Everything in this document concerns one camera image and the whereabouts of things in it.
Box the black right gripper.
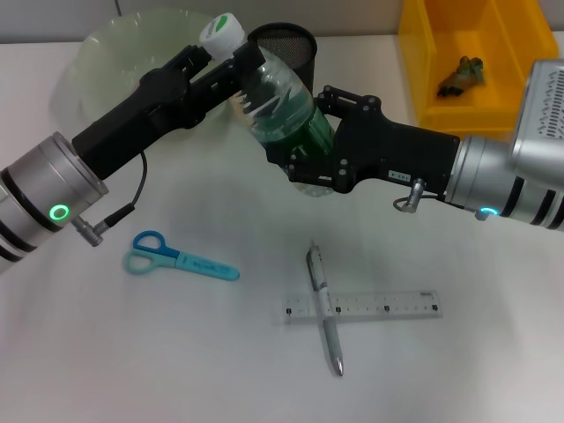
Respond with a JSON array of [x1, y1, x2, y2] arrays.
[[266, 85, 462, 195]]

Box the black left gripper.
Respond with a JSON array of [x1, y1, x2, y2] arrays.
[[71, 43, 265, 182]]

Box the clear bottle with green label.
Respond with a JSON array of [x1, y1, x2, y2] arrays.
[[197, 12, 338, 199]]

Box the blue and teal scissors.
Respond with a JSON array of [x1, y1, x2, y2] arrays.
[[121, 229, 241, 282]]

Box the black mesh pen cup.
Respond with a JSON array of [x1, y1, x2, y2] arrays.
[[243, 24, 318, 100]]

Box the translucent green fruit bowl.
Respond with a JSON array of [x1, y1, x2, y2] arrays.
[[55, 8, 248, 137]]

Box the silver ballpoint pen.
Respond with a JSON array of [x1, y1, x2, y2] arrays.
[[306, 237, 345, 377]]

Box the clear plastic ruler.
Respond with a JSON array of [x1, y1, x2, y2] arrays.
[[281, 289, 443, 326]]

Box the yellow plastic bin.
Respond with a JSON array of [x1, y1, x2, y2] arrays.
[[398, 0, 560, 141]]

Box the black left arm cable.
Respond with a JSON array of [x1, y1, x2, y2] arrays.
[[72, 152, 149, 248]]

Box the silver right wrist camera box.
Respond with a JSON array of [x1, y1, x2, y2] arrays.
[[508, 59, 564, 180]]

